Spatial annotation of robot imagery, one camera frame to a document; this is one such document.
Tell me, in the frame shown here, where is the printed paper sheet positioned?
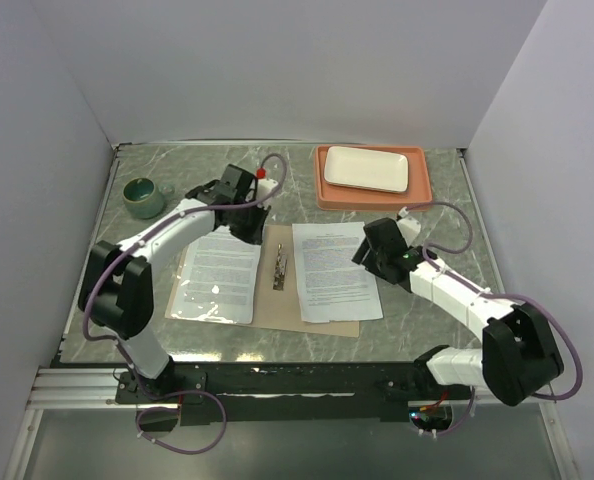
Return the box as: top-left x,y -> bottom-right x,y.
292,222 -> 383,324
166,227 -> 261,325

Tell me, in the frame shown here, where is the brown paper folder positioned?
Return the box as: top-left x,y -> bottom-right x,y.
164,223 -> 362,339

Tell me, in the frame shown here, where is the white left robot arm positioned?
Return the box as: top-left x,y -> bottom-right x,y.
78,164 -> 283,402

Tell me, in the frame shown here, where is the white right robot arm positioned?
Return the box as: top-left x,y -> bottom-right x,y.
352,218 -> 564,406

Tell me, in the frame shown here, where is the metal folder clip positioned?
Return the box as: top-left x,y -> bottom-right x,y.
272,243 -> 288,291

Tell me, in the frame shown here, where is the terracotta rectangular tray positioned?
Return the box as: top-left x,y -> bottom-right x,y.
313,144 -> 433,212

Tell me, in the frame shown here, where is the white rectangular plate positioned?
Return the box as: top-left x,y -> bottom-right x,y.
324,146 -> 409,193

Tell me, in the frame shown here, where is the green ceramic cup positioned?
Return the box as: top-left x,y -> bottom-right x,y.
122,177 -> 175,220

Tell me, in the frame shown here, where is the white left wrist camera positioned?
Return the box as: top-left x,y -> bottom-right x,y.
255,167 -> 279,203

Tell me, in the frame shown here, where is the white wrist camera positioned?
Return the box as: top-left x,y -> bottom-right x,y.
255,167 -> 279,203
396,207 -> 421,246

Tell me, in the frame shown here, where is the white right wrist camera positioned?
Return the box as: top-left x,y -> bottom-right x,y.
396,207 -> 421,246

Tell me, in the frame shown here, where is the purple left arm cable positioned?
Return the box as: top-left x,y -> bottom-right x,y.
84,153 -> 287,374

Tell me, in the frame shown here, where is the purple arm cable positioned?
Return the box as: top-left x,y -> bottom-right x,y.
84,153 -> 287,374
396,202 -> 585,403

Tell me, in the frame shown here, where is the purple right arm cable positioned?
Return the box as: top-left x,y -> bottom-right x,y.
396,202 -> 585,403

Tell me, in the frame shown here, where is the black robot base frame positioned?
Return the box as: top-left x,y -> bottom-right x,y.
115,361 -> 470,426

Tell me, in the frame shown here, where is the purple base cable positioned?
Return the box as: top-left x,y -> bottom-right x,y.
135,389 -> 227,456

